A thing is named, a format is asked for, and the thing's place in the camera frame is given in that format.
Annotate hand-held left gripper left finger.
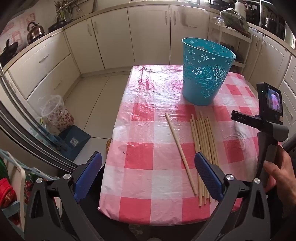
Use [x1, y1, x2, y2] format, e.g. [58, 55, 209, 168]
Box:
[24, 151, 103, 241]

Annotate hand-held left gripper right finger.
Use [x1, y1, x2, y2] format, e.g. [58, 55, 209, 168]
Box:
[194, 152, 272, 241]

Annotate wooden chopstick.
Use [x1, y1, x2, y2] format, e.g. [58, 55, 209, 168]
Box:
[165, 113, 197, 195]

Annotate bundle of wooden chopsticks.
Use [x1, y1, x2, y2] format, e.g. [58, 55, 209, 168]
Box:
[190, 111, 220, 206]

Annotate teal perforated plastic basket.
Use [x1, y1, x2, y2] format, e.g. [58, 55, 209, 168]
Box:
[181, 37, 237, 106]

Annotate person's right hand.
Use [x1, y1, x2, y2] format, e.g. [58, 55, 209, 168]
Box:
[264, 146, 296, 207]

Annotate blue dustpan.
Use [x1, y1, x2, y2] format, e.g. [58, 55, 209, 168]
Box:
[58, 125, 92, 161]

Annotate red checked plastic tablecloth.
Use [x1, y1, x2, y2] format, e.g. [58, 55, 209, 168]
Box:
[97, 65, 260, 225]

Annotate floral plastic bin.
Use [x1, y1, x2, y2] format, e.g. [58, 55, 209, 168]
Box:
[40, 95, 75, 132]

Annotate light blue plastic rack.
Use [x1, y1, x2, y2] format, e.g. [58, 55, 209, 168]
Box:
[0, 148, 56, 232]

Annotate sliding glass door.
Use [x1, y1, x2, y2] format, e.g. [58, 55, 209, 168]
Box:
[0, 67, 78, 169]

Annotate red cloth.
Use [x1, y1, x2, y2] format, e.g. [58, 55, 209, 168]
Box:
[0, 177, 16, 208]

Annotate white shelf rack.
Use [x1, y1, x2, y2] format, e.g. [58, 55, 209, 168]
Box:
[208, 17, 253, 70]

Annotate steel pot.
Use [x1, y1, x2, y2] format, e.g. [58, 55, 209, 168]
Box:
[264, 17, 279, 30]

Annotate bag of green vegetables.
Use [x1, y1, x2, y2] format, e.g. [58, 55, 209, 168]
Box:
[220, 7, 250, 33]

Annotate white plastic bottle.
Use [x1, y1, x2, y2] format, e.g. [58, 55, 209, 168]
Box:
[234, 0, 247, 16]

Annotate black wok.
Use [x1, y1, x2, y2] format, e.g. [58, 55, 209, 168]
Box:
[0, 39, 19, 67]

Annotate cream kitchen cabinets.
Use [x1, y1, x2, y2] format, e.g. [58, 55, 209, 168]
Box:
[2, 3, 296, 130]

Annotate steel kettle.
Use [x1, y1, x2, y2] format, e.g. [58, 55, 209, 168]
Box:
[26, 22, 45, 44]

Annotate black frying pan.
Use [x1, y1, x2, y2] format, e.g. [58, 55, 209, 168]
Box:
[48, 17, 67, 33]

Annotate utensil rack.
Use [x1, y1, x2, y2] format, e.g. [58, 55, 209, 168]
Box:
[54, 0, 79, 22]

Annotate pink floral wall sticker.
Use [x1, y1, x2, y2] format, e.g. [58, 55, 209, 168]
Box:
[0, 13, 36, 54]

